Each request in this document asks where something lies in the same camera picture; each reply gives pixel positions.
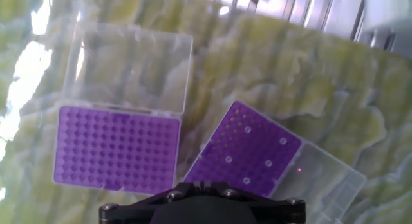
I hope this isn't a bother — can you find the purple rack pipette tip box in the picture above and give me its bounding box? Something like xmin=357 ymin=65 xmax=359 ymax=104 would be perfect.
xmin=182 ymin=100 xmax=368 ymax=224
xmin=52 ymin=23 xmax=194 ymax=196

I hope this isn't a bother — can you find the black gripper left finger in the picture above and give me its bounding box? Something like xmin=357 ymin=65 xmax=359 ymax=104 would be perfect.
xmin=98 ymin=182 xmax=198 ymax=224

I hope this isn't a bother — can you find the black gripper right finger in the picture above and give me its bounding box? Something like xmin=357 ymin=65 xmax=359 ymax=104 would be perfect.
xmin=212 ymin=182 xmax=306 ymax=224

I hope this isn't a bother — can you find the green marble pattern mat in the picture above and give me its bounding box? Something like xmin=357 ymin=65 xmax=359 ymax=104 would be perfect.
xmin=0 ymin=0 xmax=412 ymax=224

